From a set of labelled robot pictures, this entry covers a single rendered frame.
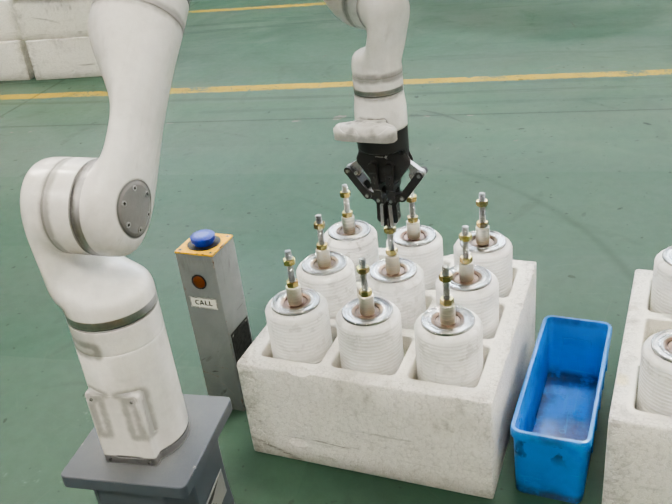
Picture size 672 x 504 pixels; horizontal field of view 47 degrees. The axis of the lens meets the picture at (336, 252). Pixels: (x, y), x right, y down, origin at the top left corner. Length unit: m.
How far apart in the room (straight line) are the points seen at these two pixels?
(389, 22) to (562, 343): 0.63
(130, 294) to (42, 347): 0.96
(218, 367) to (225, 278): 0.17
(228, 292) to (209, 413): 0.39
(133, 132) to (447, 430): 0.62
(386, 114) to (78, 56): 2.82
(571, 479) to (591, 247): 0.76
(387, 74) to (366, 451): 0.55
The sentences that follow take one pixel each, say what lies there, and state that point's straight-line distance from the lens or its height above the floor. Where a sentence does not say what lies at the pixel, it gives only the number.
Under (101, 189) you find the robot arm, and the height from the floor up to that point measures 0.62.
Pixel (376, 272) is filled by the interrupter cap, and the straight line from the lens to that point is 1.23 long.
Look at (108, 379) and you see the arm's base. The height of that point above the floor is 0.41.
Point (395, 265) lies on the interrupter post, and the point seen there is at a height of 0.27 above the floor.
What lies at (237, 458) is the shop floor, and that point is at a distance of 1.31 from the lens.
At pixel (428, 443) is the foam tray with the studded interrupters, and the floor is 0.09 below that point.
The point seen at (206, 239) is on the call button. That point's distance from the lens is 1.24.
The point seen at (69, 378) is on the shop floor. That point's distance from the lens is 1.60.
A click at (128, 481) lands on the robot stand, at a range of 0.87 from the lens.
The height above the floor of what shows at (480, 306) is 0.23.
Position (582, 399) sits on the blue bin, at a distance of 1.37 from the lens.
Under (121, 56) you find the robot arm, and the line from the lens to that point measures 0.77.
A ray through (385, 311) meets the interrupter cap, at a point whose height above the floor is 0.25.
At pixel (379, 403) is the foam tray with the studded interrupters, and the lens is 1.13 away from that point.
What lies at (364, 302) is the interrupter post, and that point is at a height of 0.27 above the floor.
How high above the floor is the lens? 0.87
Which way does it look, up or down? 28 degrees down
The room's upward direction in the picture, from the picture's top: 7 degrees counter-clockwise
